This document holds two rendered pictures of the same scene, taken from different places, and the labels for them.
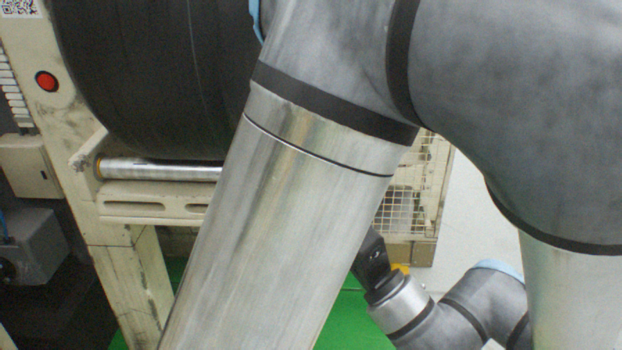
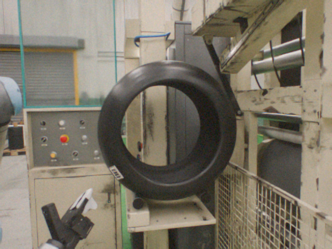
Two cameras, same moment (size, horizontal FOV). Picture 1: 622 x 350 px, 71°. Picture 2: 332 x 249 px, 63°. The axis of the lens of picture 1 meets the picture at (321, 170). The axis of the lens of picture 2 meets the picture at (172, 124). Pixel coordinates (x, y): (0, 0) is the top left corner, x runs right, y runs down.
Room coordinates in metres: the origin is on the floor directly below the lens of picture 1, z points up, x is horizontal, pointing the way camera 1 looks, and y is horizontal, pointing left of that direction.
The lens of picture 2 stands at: (0.61, -0.95, 1.31)
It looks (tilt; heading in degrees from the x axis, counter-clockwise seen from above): 5 degrees down; 76
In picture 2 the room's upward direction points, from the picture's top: 1 degrees counter-clockwise
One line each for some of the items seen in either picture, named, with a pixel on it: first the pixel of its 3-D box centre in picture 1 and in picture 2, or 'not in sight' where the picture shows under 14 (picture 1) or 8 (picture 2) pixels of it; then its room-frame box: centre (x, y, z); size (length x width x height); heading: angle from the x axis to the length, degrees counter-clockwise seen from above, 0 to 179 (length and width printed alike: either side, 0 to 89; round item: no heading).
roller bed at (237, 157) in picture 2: not in sight; (224, 144); (1.27, 0.48, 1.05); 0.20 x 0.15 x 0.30; 87
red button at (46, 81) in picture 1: (48, 80); not in sight; (0.81, 0.54, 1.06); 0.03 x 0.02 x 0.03; 87
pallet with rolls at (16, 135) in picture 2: not in sight; (18, 137); (-1.57, 6.87, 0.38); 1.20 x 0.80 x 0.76; 95
